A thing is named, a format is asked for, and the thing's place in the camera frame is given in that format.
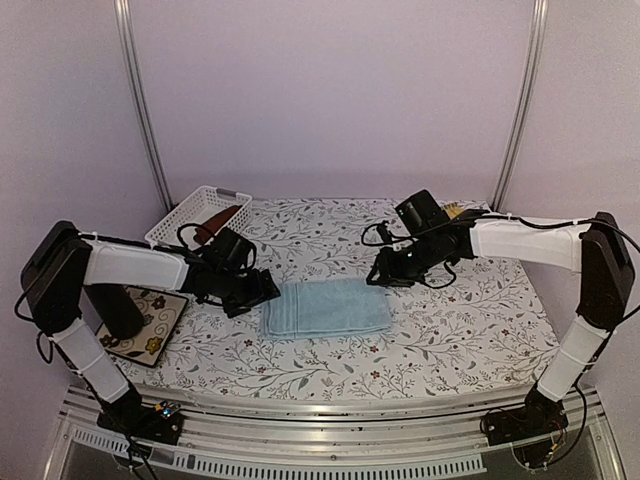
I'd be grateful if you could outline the woven bamboo tray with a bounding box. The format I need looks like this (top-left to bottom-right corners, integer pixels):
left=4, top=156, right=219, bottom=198
left=442, top=203, right=465, bottom=220

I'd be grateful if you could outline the aluminium frame post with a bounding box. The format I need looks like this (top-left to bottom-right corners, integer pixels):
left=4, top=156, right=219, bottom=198
left=113, top=0, right=173, bottom=212
left=489, top=0, right=549, bottom=211

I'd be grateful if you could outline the light blue towel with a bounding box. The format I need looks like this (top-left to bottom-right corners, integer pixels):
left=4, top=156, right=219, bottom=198
left=260, top=279, right=392, bottom=340

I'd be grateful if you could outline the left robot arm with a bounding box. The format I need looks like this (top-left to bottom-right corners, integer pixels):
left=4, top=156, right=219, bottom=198
left=16, top=220, right=280, bottom=434

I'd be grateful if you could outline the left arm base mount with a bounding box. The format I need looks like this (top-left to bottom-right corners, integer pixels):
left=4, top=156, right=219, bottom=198
left=97, top=400, right=185, bottom=445

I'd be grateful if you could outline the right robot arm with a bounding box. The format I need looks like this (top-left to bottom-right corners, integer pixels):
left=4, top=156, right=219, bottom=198
left=366, top=190, right=639, bottom=436

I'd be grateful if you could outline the left aluminium frame post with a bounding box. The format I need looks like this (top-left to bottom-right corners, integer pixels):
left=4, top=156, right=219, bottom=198
left=113, top=0, right=173, bottom=212

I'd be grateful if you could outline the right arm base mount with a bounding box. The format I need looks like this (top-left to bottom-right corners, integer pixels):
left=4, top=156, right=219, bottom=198
left=480, top=399, right=569, bottom=446

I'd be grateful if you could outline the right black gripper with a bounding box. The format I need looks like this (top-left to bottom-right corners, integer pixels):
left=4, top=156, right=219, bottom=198
left=367, top=232, right=442, bottom=286

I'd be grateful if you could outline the white perforated plastic basket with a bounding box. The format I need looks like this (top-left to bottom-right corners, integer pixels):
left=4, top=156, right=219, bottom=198
left=144, top=186, right=253, bottom=245

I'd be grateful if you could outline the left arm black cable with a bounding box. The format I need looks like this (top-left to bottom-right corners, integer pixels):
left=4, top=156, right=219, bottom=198
left=175, top=222, right=211, bottom=256

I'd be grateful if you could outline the dark red towel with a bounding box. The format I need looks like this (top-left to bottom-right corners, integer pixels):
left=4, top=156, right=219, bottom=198
left=193, top=205, right=240, bottom=245

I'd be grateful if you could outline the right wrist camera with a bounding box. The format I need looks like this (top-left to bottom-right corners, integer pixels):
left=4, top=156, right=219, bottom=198
left=376, top=221, right=401, bottom=246

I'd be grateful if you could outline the right aluminium frame post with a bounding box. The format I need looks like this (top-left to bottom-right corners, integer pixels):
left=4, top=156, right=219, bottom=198
left=489, top=0, right=549, bottom=211

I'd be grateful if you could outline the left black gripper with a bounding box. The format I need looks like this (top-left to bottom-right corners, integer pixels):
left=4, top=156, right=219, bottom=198
left=214, top=268, right=281, bottom=319

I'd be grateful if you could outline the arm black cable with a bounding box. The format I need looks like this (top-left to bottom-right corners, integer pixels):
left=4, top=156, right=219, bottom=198
left=359, top=212, right=640, bottom=321
left=175, top=222, right=211, bottom=256

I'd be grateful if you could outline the floral square ceramic plate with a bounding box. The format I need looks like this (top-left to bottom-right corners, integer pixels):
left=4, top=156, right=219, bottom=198
left=96, top=286, right=189, bottom=368

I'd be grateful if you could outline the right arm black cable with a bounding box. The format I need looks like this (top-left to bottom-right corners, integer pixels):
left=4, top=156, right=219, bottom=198
left=359, top=212, right=640, bottom=321

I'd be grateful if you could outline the front aluminium rail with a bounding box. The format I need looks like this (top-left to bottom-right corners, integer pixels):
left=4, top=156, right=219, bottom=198
left=44, top=387, right=626, bottom=479

